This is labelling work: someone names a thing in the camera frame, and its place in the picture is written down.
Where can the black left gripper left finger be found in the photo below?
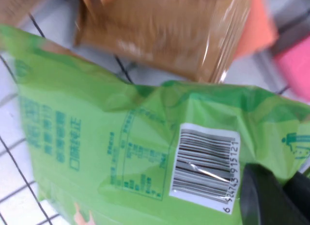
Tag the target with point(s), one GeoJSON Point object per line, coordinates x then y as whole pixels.
{"type": "Point", "coordinates": [261, 203]}

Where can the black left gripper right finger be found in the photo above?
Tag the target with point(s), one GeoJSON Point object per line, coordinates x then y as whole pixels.
{"type": "Point", "coordinates": [300, 191]}

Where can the green Lay's chips bag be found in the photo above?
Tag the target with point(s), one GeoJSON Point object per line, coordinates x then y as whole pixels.
{"type": "Point", "coordinates": [97, 108]}

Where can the brown wrapped snack package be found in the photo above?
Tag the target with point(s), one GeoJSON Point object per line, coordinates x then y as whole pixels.
{"type": "Point", "coordinates": [164, 28]}

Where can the magenta red foam cube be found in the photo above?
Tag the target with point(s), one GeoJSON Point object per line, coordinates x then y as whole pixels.
{"type": "Point", "coordinates": [296, 69]}

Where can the orange foam block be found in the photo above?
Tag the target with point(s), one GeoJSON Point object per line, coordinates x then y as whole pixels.
{"type": "Point", "coordinates": [259, 28]}

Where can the white black grid tablecloth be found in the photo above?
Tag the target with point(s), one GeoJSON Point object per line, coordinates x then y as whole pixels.
{"type": "Point", "coordinates": [14, 166]}

